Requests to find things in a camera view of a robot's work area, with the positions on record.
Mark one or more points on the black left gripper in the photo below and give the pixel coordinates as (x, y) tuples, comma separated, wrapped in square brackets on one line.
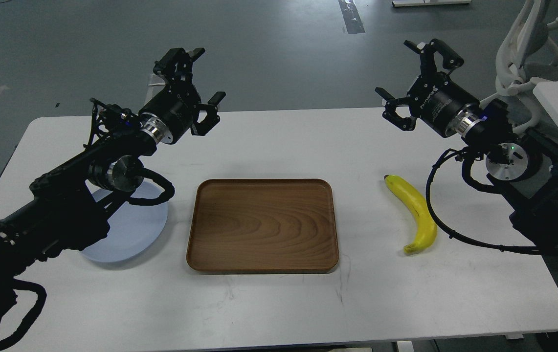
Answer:
[(178, 105)]

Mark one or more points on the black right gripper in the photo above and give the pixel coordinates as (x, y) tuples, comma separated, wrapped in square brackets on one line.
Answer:
[(437, 105)]

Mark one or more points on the yellow banana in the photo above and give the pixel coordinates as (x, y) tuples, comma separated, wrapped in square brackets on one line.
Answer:
[(415, 202)]

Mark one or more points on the light blue plate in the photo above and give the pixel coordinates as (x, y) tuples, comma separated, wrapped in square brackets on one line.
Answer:
[(133, 228)]

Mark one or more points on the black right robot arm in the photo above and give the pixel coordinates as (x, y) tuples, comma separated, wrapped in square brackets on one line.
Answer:
[(522, 168)]

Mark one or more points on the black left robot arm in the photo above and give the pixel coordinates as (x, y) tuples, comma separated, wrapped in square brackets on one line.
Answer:
[(72, 203)]

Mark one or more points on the white office chair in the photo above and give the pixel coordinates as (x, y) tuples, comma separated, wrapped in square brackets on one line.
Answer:
[(527, 56)]

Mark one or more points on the brown wooden tray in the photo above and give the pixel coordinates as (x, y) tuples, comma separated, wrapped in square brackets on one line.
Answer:
[(263, 226)]

